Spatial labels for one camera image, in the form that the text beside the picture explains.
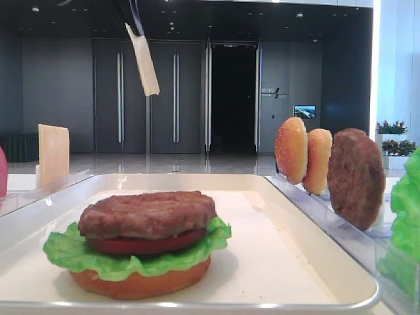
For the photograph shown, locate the black gripper finger holding cheese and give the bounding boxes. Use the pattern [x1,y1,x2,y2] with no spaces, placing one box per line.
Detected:
[129,0,144,36]

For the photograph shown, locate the brown meat patty standing upright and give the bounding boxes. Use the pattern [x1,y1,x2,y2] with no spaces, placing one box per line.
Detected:
[327,128,386,230]

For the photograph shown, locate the white flower planter lower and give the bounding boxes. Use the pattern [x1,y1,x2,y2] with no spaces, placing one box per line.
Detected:
[382,140,417,169]

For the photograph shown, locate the brown meat patty on burger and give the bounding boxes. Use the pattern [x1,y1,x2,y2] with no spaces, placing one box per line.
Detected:
[78,191,217,240]

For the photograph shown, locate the clear acrylic rack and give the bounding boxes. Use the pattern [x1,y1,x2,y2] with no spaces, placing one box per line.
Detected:
[1,169,91,217]
[268,171,419,314]

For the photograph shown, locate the white flower planter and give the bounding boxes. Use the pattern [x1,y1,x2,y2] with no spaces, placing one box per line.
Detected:
[375,120,408,148]
[382,140,417,169]

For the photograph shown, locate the red tomato slice in holder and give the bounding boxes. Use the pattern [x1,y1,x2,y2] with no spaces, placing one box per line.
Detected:
[0,148,9,198]

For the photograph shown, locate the bun standing upright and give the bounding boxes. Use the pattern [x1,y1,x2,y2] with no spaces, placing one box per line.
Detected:
[303,129,332,195]
[275,117,308,184]

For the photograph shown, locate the red tomato slice on burger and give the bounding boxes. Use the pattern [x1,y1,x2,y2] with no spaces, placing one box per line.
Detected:
[87,228,207,255]

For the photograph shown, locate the white rectangular tray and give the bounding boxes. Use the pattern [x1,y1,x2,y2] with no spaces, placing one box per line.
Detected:
[1,174,382,314]

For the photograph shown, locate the wall display screen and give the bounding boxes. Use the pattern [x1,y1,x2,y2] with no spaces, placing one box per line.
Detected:
[294,105,316,119]

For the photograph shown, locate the clear acrylic rack right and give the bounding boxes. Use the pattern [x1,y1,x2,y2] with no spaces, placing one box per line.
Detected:
[268,171,419,314]

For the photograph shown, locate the bottom bun half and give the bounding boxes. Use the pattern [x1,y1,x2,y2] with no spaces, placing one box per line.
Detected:
[70,257,211,300]

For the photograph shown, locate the top bun standing upright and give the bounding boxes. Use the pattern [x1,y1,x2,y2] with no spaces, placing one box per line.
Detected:
[275,117,308,184]

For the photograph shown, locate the green lettuce leaf on burger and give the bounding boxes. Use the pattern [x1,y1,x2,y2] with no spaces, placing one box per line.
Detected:
[43,217,232,282]

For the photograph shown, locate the white flower planter upper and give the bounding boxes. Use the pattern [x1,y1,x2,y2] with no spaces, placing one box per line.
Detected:
[375,120,408,148]

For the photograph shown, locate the green lettuce leaf in holder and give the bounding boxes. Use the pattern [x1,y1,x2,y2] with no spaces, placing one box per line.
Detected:
[378,150,419,297]

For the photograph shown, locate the clear acrylic rack left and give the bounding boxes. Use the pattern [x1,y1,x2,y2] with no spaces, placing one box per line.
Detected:
[1,169,91,217]

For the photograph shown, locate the cheese slice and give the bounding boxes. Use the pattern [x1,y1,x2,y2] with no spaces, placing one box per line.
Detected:
[38,124,70,186]
[125,23,160,96]

